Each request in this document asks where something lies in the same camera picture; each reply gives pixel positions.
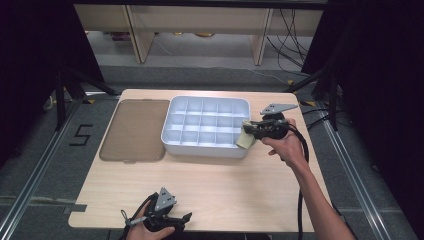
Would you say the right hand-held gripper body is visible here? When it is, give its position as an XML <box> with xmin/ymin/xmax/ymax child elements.
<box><xmin>259</xmin><ymin>102</ymin><xmax>299</xmax><ymax>141</ymax></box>

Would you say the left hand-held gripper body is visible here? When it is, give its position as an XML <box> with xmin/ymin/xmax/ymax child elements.
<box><xmin>143</xmin><ymin>186</ymin><xmax>188</xmax><ymax>233</ymax></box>

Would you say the white compartment storage box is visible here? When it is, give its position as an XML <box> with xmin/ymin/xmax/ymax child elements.
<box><xmin>160</xmin><ymin>95</ymin><xmax>252</xmax><ymax>160</ymax></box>

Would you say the person's right hand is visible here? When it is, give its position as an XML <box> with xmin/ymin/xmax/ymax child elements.
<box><xmin>261</xmin><ymin>117</ymin><xmax>310</xmax><ymax>171</ymax></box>

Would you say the person's left hand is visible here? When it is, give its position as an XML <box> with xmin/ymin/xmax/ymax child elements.
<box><xmin>125</xmin><ymin>199</ymin><xmax>176</xmax><ymax>240</ymax></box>

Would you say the black metal stand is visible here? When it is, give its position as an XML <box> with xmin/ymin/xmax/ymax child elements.
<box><xmin>54</xmin><ymin>67</ymin><xmax>122</xmax><ymax>132</ymax></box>
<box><xmin>282</xmin><ymin>65</ymin><xmax>340</xmax><ymax>132</ymax></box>

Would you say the translucent brown box lid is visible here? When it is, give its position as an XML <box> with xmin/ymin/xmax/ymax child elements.
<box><xmin>98</xmin><ymin>98</ymin><xmax>171</xmax><ymax>165</ymax></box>

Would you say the dark curtain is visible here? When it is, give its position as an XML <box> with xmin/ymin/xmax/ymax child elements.
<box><xmin>301</xmin><ymin>0</ymin><xmax>424</xmax><ymax>231</ymax></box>
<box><xmin>0</xmin><ymin>0</ymin><xmax>105</xmax><ymax>168</ymax></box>

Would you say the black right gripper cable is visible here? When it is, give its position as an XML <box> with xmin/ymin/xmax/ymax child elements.
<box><xmin>281</xmin><ymin>120</ymin><xmax>310</xmax><ymax>240</ymax></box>

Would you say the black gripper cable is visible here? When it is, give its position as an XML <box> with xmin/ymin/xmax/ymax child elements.
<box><xmin>118</xmin><ymin>192</ymin><xmax>158</xmax><ymax>240</ymax></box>
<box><xmin>281</xmin><ymin>120</ymin><xmax>310</xmax><ymax>240</ymax></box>

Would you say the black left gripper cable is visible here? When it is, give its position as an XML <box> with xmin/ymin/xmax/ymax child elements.
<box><xmin>118</xmin><ymin>192</ymin><xmax>158</xmax><ymax>240</ymax></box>

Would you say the black floor cable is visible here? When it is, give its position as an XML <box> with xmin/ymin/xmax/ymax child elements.
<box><xmin>300</xmin><ymin>106</ymin><xmax>332</xmax><ymax>132</ymax></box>

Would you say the bundle of black hanging cables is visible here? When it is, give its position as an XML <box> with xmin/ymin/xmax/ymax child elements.
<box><xmin>265</xmin><ymin>8</ymin><xmax>316</xmax><ymax>74</ymax></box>

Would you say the aluminium floor rail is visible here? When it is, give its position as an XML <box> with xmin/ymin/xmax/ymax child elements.
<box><xmin>319</xmin><ymin>109</ymin><xmax>392</xmax><ymax>240</ymax></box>
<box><xmin>0</xmin><ymin>99</ymin><xmax>85</xmax><ymax>240</ymax></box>

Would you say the light wooden desk frame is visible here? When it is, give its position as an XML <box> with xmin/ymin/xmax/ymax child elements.
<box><xmin>73</xmin><ymin>3</ymin><xmax>325</xmax><ymax>66</ymax></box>

